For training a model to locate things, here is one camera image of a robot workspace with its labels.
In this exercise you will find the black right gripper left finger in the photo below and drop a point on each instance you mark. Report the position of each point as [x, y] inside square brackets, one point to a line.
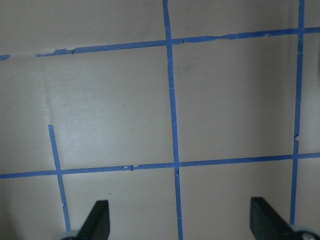
[97, 224]

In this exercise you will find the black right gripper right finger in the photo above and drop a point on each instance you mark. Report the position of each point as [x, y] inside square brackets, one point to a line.
[267, 224]

